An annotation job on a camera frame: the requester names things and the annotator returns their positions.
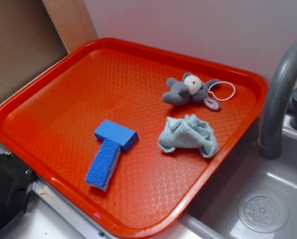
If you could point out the light blue cloth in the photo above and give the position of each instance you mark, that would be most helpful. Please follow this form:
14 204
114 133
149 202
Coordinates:
188 133

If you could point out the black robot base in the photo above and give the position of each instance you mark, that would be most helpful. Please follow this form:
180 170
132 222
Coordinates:
16 179

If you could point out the orange plastic tray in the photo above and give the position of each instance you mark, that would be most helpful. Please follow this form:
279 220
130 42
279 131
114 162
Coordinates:
50 125

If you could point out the blue rectangular block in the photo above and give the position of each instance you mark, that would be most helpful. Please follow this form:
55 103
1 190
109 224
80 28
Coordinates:
121 135

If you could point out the blue scrub sponge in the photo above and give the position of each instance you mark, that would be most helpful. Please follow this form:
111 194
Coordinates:
104 165

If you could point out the wooden board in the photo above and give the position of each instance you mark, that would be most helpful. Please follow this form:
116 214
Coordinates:
72 22

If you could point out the grey toy sink basin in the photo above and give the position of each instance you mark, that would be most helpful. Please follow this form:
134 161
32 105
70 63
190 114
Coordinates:
249 197

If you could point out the grey toy faucet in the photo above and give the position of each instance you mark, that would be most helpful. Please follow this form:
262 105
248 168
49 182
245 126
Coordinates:
282 96

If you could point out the cardboard panel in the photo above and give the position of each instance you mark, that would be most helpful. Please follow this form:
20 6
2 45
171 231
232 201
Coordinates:
29 44

